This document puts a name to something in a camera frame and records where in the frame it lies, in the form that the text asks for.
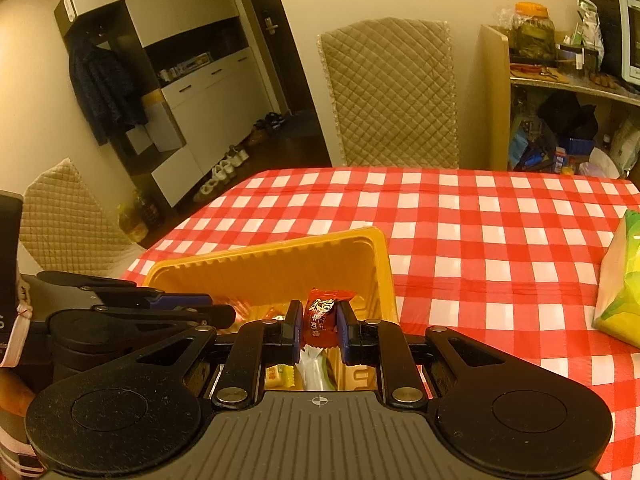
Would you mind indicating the black bag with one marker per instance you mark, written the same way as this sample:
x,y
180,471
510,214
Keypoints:
x,y
565,112

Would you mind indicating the wooden shelf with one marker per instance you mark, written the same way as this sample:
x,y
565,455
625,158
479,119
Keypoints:
x,y
495,100

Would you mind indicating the white dark wall cabinet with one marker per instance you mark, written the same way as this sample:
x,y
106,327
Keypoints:
x,y
210,90

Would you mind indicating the light blue toaster oven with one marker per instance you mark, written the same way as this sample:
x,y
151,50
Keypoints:
x,y
631,35

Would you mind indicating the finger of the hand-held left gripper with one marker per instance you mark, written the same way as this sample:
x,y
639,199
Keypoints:
x,y
185,300
220,315

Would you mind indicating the orange lid pickle jar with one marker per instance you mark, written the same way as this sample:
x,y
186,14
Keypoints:
x,y
532,35

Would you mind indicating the silver green snack packet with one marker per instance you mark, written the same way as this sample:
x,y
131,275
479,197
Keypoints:
x,y
312,372

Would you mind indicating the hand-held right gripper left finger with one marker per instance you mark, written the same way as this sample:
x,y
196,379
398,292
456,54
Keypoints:
x,y
296,332

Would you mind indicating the yellow plastic tray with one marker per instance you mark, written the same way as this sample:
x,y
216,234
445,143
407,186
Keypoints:
x,y
280,270

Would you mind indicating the red white checkered tablecloth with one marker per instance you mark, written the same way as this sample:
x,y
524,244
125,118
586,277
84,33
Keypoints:
x,y
500,260

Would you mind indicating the green tissue box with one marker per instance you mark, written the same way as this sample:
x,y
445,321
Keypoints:
x,y
622,280

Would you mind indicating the dark brown door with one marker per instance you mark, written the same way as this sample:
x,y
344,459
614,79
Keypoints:
x,y
280,60

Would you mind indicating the low quilted beige chair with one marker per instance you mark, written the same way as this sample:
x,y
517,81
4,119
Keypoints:
x,y
65,220

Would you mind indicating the tall quilted beige chair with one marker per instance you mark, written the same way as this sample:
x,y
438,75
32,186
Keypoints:
x,y
390,95

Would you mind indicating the dark sandals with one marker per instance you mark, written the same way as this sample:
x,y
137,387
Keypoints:
x,y
270,122

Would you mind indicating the yellow oil bottle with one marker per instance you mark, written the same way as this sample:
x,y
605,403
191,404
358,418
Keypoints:
x,y
132,225
150,207

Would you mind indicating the blue plastic basket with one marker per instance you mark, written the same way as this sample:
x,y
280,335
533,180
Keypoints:
x,y
575,146

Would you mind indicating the dark hanging jacket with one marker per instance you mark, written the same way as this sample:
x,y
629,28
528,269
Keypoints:
x,y
100,90

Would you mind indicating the small green candy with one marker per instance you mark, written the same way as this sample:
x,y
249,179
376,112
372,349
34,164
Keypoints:
x,y
277,376

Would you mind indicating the row of white shoes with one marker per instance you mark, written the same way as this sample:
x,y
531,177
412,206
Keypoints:
x,y
222,172

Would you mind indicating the red candy with white print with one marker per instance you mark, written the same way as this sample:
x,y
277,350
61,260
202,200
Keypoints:
x,y
320,320

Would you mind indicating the person's left forearm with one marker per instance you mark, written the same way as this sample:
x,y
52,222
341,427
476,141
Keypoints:
x,y
12,395

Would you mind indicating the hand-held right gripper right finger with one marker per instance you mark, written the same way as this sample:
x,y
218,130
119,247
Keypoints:
x,y
342,335

